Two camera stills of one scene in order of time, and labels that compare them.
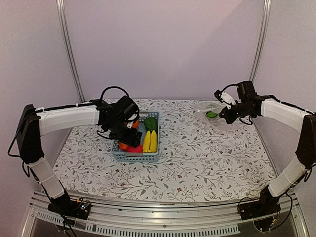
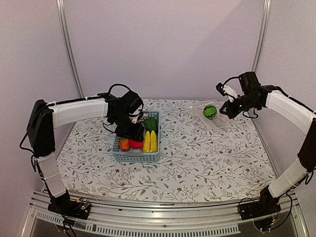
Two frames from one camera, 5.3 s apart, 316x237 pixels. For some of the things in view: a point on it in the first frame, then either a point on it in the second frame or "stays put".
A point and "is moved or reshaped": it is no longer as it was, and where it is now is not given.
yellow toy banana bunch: (150, 142) stays put
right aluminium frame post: (261, 39) stays put
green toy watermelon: (211, 114) is moved or reshaped
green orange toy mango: (123, 146) stays put
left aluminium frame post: (62, 26) stays put
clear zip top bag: (209, 111) is moved or reshaped
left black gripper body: (118, 132) to (125, 128)
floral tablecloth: (198, 162) stays put
